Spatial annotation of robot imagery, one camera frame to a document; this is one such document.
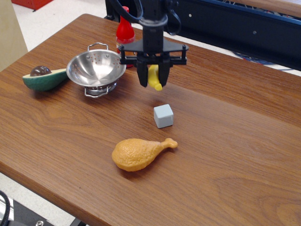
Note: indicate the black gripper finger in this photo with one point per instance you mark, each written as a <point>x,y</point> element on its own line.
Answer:
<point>142,71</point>
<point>163,70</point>

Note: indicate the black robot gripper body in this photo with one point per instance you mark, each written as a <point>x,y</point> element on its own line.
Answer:
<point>153,48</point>

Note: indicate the yellow toy banana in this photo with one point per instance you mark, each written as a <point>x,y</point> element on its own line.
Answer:
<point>153,78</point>

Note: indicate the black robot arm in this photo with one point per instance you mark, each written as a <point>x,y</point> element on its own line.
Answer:
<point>149,9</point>

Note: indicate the silver metal colander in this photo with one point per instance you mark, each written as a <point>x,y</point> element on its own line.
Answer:
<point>97,70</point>

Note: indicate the red toy ketchup bottle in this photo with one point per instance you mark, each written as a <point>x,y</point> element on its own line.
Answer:
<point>124,34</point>

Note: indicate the light grey cube block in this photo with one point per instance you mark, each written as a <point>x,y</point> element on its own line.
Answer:
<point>163,116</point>

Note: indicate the toy chicken drumstick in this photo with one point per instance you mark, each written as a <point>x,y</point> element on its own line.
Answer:
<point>136,154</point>

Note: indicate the toy avocado half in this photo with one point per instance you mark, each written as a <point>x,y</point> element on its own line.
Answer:
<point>42,78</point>

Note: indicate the red box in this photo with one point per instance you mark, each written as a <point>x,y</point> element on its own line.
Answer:
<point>32,4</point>

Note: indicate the dark blue metal frame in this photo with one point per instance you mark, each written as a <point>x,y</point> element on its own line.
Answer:
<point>243,28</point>

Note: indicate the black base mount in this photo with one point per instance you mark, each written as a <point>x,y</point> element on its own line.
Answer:
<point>14,213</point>

